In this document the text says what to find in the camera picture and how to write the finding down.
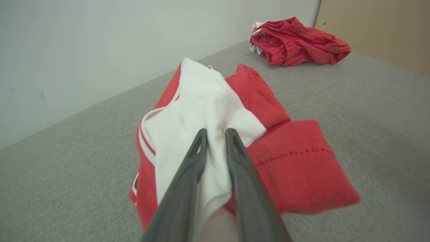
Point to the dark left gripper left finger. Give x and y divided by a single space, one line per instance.
181 195

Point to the beige wooden panel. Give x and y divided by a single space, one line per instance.
376 27

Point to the red white-striped shorts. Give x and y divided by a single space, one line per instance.
295 43

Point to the red white-sleeved t-shirt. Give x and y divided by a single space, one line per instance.
295 168

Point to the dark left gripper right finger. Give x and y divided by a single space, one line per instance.
252 201

